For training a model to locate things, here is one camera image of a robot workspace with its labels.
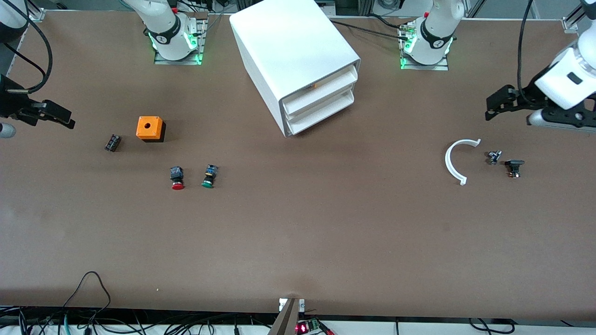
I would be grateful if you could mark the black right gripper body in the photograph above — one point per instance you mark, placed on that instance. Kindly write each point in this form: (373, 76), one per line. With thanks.
(9, 103)

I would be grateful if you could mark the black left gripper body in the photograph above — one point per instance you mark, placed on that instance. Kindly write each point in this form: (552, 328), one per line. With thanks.
(529, 96)

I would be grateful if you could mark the red push button switch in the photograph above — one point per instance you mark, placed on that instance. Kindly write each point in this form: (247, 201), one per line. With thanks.
(177, 179)

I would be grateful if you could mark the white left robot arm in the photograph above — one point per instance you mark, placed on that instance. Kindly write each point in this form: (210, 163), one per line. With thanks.
(435, 42)

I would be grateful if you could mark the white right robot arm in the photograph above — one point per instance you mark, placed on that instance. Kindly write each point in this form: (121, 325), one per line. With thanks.
(170, 37)

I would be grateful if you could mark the white shallow drawer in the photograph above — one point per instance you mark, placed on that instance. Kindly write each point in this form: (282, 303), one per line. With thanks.
(321, 93)

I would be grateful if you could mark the white drawer cabinet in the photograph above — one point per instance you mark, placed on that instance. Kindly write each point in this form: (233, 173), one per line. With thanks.
(288, 42)

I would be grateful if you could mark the small grey black component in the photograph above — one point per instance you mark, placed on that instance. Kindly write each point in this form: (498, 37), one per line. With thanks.
(493, 157)

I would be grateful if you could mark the circuit board with red light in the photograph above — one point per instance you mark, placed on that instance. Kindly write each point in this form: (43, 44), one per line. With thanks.
(302, 328)

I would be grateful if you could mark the small black switch component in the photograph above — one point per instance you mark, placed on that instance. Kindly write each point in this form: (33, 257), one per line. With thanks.
(514, 164)

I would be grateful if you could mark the white curved plastic bracket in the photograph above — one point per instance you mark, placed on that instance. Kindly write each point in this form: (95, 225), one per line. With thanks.
(447, 160)

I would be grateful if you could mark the aluminium table corner bracket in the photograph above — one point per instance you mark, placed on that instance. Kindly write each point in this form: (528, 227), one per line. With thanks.
(570, 24)
(37, 15)

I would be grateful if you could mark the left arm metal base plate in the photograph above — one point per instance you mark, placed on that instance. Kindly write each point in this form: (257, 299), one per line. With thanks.
(419, 68)

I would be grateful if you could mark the orange button enclosure box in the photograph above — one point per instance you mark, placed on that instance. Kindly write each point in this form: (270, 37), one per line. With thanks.
(149, 128)

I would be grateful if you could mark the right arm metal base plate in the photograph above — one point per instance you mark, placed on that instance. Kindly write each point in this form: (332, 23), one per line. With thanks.
(163, 61)

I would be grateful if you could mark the green push button switch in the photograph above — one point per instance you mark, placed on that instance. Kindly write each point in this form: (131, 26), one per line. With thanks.
(209, 179)

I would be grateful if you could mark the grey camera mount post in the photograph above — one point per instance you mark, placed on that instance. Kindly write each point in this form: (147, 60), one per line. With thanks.
(286, 321)

